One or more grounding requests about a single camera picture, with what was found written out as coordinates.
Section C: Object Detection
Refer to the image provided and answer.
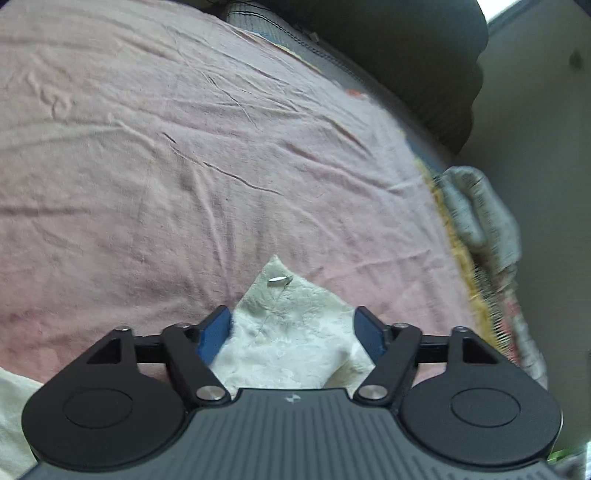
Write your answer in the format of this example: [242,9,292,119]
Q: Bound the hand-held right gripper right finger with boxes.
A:
[353,305,502,409]

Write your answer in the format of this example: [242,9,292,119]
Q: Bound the pink bed sheet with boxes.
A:
[0,0,476,384]

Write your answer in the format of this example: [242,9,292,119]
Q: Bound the grey patterned cloth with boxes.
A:
[436,166,523,268]

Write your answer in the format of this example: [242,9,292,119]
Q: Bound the cream white pants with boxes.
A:
[0,255,376,480]

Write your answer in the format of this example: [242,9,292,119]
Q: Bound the white grid-patterned pillow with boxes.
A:
[224,0,321,54]

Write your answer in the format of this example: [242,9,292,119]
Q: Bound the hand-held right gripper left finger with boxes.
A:
[86,305,233,409]

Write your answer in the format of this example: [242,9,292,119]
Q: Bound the yellow patterned mattress cover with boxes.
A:
[402,129,550,391]

